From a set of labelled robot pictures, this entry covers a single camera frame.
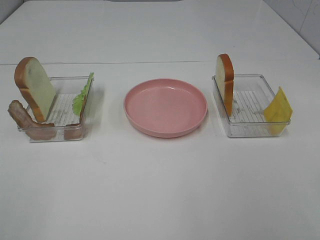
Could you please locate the curved bacon strip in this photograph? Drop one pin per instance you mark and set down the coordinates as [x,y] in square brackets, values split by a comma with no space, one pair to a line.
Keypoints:
[39,131]

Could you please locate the bread slice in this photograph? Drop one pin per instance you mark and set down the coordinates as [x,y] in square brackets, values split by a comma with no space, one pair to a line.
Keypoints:
[224,77]
[35,86]

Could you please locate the green lettuce leaf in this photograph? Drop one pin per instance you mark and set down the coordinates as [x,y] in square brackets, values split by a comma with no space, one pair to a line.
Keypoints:
[81,98]

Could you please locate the clear plastic container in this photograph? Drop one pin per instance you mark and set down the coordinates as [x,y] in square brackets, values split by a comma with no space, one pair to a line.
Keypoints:
[61,112]
[251,96]

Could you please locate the pink round plate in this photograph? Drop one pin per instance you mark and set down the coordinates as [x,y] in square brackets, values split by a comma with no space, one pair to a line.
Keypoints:
[165,108]

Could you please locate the clear left plastic container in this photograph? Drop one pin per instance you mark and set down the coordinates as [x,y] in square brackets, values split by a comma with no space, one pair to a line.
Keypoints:
[61,112]

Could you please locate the yellow cheese slice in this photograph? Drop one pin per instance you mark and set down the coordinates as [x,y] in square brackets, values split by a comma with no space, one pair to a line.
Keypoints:
[278,113]

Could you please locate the clear right plastic container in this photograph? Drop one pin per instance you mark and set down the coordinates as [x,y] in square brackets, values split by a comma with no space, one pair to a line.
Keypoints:
[251,96]

